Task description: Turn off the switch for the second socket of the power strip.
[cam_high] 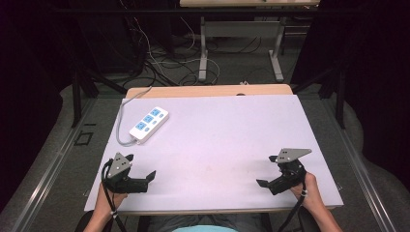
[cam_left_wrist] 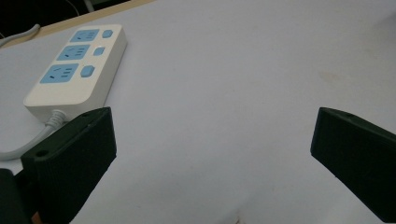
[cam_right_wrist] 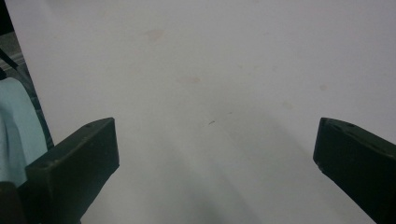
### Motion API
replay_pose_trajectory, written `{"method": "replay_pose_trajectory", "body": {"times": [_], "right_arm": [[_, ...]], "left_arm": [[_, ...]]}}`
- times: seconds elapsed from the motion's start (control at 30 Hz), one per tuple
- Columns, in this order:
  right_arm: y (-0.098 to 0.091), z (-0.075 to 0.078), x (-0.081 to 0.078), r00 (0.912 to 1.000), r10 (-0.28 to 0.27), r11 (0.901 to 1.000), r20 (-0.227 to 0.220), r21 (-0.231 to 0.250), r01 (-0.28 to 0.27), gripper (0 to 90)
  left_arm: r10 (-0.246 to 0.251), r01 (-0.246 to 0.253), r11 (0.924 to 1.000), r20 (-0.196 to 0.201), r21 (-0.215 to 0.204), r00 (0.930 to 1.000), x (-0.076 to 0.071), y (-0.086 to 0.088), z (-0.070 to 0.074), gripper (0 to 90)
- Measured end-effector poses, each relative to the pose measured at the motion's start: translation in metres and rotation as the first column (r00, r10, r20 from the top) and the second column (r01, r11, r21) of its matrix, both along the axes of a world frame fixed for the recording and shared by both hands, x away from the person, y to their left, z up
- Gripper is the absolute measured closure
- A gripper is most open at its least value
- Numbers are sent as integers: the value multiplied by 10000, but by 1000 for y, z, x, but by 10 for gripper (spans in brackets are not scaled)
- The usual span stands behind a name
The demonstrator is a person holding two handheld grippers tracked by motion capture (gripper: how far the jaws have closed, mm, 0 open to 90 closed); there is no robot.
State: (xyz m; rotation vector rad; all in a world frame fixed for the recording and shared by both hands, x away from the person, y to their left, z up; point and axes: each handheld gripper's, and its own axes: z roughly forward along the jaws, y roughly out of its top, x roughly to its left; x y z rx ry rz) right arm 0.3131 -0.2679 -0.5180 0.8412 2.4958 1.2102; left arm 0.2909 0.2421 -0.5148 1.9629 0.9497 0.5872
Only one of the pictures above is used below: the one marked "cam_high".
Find person's left hand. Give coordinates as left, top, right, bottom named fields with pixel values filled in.
left=94, top=183, right=129, bottom=220

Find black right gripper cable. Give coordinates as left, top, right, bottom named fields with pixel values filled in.
left=276, top=181, right=308, bottom=232

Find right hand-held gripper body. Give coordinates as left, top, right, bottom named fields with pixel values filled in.
left=268, top=148, right=313, bottom=196

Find person's right hand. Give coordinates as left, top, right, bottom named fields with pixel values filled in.
left=289, top=171, right=324, bottom=216

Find white table mat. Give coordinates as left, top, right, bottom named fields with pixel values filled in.
left=83, top=94, right=344, bottom=214

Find white power strip blue sockets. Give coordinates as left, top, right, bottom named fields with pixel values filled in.
left=129, top=105, right=170, bottom=145

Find black metal stand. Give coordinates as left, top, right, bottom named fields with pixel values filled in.
left=290, top=61, right=348, bottom=131
left=69, top=61, right=129, bottom=129

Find dark curtain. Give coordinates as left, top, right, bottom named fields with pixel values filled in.
left=0, top=0, right=98, bottom=214
left=289, top=0, right=410, bottom=191

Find tangle of floor cables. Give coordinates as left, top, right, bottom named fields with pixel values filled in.
left=119, top=15, right=269, bottom=88

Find person's grey pants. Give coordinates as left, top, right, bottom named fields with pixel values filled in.
left=146, top=212, right=269, bottom=232

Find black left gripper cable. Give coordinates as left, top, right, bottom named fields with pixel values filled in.
left=101, top=159, right=129, bottom=232

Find grey power strip cable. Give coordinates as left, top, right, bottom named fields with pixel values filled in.
left=115, top=85, right=153, bottom=147

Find person's light blue shirt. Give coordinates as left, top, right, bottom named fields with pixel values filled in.
left=170, top=224, right=240, bottom=232

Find aluminium floor rail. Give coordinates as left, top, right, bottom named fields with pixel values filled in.
left=317, top=96, right=398, bottom=232
left=9, top=97, right=99, bottom=232

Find white-legged background desk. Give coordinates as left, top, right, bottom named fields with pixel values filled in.
left=178, top=0, right=321, bottom=83

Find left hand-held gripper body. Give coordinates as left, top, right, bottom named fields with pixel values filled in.
left=102, top=152, right=151, bottom=194

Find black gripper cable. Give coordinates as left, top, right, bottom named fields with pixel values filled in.
left=101, top=159, right=129, bottom=232
left=276, top=181, right=308, bottom=232

